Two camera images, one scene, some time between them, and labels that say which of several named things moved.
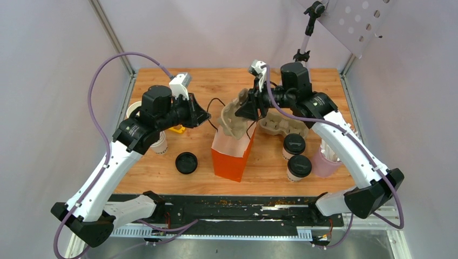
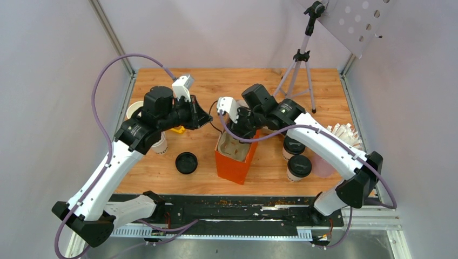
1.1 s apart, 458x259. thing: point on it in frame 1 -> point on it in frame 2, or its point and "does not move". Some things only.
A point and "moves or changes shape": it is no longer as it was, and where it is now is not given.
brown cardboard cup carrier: [234, 125] moves or changes shape
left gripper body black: [182, 114] does not move
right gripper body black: [264, 100] -> [248, 122]
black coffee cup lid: [299, 165] does not move
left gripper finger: [199, 115] does not move
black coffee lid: [186, 163] does not move
